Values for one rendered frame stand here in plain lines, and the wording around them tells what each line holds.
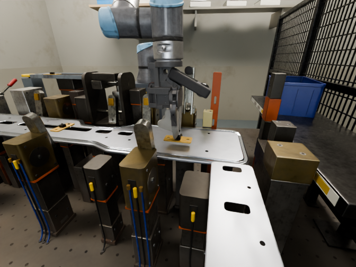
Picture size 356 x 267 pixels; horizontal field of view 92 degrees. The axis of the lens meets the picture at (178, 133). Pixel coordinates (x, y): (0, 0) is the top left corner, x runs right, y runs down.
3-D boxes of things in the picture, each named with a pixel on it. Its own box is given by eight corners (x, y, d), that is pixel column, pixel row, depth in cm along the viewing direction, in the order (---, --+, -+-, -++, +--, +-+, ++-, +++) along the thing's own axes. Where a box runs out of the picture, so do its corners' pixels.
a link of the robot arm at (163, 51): (185, 42, 45) (179, 39, 37) (185, 61, 47) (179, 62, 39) (158, 43, 46) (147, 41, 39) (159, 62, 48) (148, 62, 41)
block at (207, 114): (198, 189, 78) (203, 111, 63) (199, 184, 81) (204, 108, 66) (206, 190, 77) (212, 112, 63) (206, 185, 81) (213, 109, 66)
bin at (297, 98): (268, 114, 73) (276, 81, 67) (264, 99, 99) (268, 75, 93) (316, 118, 67) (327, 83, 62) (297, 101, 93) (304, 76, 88)
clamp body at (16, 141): (33, 242, 56) (-16, 148, 42) (63, 213, 67) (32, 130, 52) (50, 246, 55) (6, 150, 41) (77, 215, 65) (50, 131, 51)
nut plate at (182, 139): (162, 140, 51) (162, 136, 51) (166, 135, 55) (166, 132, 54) (190, 143, 50) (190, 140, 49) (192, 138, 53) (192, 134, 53)
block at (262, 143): (248, 233, 58) (266, 157, 46) (243, 205, 69) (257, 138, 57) (257, 234, 58) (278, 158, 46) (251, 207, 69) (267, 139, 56)
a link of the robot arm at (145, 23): (142, 11, 52) (136, 0, 42) (179, 12, 53) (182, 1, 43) (144, 41, 55) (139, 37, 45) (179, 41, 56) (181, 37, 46)
